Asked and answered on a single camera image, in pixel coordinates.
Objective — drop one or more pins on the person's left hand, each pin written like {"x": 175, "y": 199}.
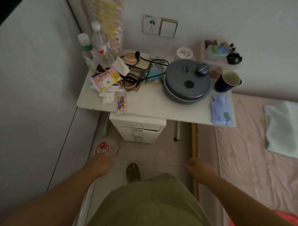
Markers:
{"x": 99, "y": 165}

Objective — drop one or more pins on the person's right hand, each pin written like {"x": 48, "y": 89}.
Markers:
{"x": 200, "y": 171}

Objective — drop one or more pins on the person's right fingers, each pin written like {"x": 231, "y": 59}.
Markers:
{"x": 189, "y": 165}

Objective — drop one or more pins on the person's left forearm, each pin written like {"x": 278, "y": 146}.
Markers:
{"x": 53, "y": 201}

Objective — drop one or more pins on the person's right forearm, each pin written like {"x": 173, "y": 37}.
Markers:
{"x": 239, "y": 202}

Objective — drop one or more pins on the white table leg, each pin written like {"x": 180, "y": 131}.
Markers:
{"x": 177, "y": 131}

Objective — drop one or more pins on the olive green garment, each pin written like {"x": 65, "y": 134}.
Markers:
{"x": 149, "y": 202}

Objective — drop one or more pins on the pink bed sheet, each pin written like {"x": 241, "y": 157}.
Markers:
{"x": 246, "y": 163}

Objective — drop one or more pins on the green slipper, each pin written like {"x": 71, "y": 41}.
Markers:
{"x": 133, "y": 173}

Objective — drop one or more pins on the blue hot water bag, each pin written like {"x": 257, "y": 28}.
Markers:
{"x": 221, "y": 111}

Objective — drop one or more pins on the white drawer cabinet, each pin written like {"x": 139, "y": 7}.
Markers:
{"x": 137, "y": 128}

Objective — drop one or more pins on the white table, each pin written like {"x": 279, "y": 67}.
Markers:
{"x": 151, "y": 102}

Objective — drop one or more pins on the grey lidded pot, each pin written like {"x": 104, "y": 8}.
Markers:
{"x": 184, "y": 90}

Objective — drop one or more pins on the dark blue mug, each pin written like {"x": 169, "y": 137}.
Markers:
{"x": 222, "y": 83}

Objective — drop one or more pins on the clear candy packet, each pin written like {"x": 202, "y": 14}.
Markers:
{"x": 121, "y": 103}

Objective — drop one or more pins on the light blue cloth item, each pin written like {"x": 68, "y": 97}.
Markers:
{"x": 152, "y": 74}

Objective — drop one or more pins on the light green towel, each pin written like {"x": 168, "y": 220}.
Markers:
{"x": 282, "y": 130}

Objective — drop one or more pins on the brown striped pouch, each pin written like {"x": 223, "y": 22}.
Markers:
{"x": 130, "y": 82}

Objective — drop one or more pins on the crumpled white tissue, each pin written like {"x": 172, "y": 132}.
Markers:
{"x": 106, "y": 97}

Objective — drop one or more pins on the pink desk organizer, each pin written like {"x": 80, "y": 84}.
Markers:
{"x": 214, "y": 59}

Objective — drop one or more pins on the pink cloth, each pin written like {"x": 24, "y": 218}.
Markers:
{"x": 287, "y": 218}

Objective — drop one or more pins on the white flat box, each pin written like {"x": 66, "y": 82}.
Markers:
{"x": 142, "y": 65}

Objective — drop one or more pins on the white round container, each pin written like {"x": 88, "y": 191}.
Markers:
{"x": 184, "y": 53}

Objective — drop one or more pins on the black round object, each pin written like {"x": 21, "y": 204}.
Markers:
{"x": 234, "y": 59}

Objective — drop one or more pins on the pink baby wipes pack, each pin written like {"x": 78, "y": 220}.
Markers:
{"x": 104, "y": 80}

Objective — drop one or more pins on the white folded tissue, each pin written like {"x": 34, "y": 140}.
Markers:
{"x": 120, "y": 66}

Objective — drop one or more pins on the peach round puff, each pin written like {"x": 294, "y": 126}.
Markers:
{"x": 130, "y": 57}

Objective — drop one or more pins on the large clear water bottle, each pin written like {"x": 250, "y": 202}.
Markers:
{"x": 101, "y": 44}

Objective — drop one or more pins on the small green-label bottle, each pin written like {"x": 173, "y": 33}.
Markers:
{"x": 87, "y": 52}

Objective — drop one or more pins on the hanging strip of packets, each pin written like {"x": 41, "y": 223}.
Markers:
{"x": 111, "y": 25}

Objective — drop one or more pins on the white wardrobe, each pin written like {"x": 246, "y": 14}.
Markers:
{"x": 39, "y": 93}

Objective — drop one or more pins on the yellow wooden bed rail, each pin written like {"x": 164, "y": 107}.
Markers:
{"x": 194, "y": 144}

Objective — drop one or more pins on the wall light switch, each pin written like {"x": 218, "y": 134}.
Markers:
{"x": 168, "y": 28}

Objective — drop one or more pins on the wall power socket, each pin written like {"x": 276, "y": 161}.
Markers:
{"x": 151, "y": 25}

